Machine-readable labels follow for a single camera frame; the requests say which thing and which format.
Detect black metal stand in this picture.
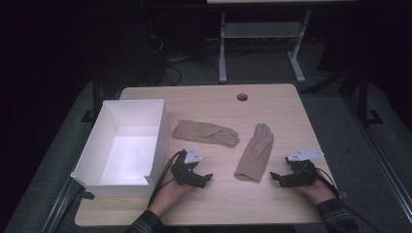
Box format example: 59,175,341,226
354,62,385,126

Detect black floor cables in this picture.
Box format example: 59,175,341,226
147,33,222,87

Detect aluminium rail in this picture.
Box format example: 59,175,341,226
40,177,84,233
343,95,412,224

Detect beige glove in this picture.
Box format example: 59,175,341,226
233,122,275,183
171,119,241,148

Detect grey metal desk frame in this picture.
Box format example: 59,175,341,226
207,0,358,84

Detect white box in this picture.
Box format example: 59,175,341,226
70,98,172,198

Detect person's left hand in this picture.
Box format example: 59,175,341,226
148,170,195,218

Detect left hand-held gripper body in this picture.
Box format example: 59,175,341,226
170,146,204,187

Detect person's right hand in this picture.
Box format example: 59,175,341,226
295,177,337,206

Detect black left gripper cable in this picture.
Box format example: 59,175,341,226
147,150,185,209

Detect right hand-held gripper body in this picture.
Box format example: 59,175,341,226
284,148,325,187

